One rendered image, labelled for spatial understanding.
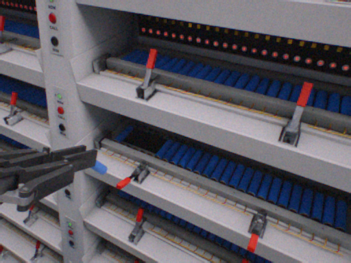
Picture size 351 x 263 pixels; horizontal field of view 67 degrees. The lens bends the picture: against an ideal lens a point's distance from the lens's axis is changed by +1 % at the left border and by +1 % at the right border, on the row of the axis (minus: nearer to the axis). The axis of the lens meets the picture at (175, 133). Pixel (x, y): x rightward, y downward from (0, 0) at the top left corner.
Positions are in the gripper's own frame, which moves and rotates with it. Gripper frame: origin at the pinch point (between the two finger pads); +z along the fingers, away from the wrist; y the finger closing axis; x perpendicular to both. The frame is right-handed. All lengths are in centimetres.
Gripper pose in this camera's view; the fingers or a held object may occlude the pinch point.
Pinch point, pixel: (74, 159)
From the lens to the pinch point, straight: 46.3
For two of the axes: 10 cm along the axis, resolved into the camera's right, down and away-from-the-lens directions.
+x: -2.2, 9.5, 2.1
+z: 4.1, -1.1, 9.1
